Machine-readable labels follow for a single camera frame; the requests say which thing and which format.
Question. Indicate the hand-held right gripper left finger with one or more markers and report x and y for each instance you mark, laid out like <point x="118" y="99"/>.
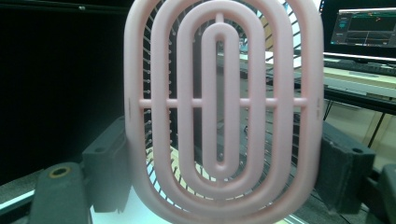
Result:
<point x="107" y="174"/>

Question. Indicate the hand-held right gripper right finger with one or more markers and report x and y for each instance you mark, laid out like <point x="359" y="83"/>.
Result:
<point x="345" y="174"/>

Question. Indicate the pink hairbrush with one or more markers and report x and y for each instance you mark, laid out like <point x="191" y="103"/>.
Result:
<point x="232" y="93"/>

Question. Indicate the long beige desk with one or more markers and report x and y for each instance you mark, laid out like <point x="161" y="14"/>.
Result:
<point x="358" y="85"/>

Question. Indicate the black curtain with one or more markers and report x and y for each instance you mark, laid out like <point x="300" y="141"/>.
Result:
<point x="62" y="77"/>

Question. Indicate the black keyboard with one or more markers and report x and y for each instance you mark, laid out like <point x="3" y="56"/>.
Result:
<point x="361" y="67"/>

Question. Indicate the computer monitor with dark screen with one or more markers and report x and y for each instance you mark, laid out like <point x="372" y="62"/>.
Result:
<point x="364" y="28"/>

